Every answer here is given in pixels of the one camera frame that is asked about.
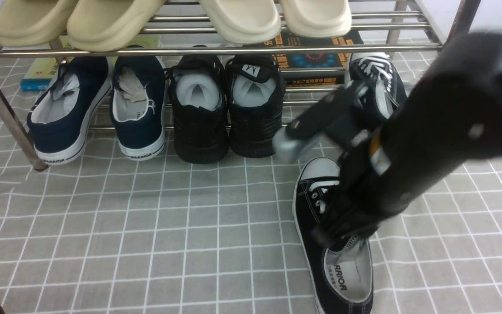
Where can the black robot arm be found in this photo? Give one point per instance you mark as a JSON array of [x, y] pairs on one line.
[[453, 114]]

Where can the black sneaker left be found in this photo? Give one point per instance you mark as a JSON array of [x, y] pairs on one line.
[[198, 98]]

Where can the navy canvas shoe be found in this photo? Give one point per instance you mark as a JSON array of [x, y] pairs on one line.
[[137, 104], [59, 120]]

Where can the beige slipper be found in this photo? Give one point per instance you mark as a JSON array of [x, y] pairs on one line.
[[26, 23], [109, 25]]

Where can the metal shoe rack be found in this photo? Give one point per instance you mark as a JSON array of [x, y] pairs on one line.
[[403, 9]]

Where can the cream slipper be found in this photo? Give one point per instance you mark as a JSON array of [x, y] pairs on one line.
[[243, 21], [317, 18]]

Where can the navy canvas shoe right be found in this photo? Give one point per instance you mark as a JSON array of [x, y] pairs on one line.
[[137, 104]]

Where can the black white canvas shoe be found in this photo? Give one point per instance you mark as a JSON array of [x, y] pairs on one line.
[[384, 92], [342, 276]]

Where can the beige slipper far left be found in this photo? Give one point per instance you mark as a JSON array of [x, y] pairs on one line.
[[26, 23]]

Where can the black orange book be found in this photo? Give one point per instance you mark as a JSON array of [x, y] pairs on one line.
[[312, 69]]

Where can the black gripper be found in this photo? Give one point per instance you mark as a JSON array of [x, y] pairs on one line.
[[345, 198]]

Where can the black sneaker right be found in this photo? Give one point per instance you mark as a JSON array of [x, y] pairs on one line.
[[255, 94]]

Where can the black sneaker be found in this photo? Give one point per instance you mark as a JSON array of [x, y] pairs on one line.
[[198, 98], [255, 94]]

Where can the yellow green book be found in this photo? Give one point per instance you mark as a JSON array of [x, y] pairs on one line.
[[43, 70]]

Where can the navy canvas shoe left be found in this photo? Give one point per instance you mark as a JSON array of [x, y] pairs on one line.
[[59, 120]]

